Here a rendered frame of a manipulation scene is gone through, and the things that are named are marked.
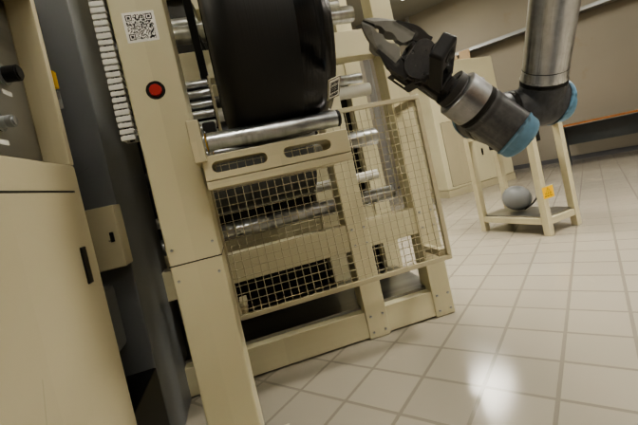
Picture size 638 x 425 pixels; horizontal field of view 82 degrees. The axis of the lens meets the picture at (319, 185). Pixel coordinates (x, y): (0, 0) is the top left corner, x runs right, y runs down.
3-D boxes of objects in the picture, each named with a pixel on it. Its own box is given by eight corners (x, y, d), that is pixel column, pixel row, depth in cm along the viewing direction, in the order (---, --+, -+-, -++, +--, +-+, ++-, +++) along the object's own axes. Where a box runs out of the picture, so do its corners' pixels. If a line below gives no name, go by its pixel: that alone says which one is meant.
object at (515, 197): (551, 236, 253) (528, 121, 250) (481, 230, 308) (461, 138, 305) (582, 223, 266) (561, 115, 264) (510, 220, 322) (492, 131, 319)
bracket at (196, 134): (194, 163, 83) (184, 120, 83) (208, 172, 122) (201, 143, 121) (209, 160, 84) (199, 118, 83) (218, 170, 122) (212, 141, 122)
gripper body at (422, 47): (383, 77, 72) (432, 111, 74) (397, 65, 64) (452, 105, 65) (403, 44, 72) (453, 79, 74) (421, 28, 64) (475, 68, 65)
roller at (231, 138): (199, 134, 86) (201, 134, 91) (204, 153, 87) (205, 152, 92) (340, 108, 94) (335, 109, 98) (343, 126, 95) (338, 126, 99)
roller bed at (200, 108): (171, 167, 129) (151, 83, 128) (178, 170, 144) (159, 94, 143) (228, 156, 134) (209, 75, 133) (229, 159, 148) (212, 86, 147)
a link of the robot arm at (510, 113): (497, 156, 77) (520, 166, 68) (449, 122, 76) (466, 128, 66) (527, 118, 75) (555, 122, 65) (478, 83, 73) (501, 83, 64)
